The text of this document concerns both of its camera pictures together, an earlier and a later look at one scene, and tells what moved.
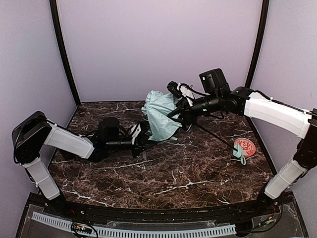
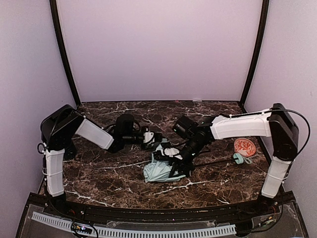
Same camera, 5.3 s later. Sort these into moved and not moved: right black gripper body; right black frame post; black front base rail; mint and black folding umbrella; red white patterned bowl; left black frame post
Moved: right black gripper body; mint and black folding umbrella
Not moved: left black frame post; black front base rail; red white patterned bowl; right black frame post
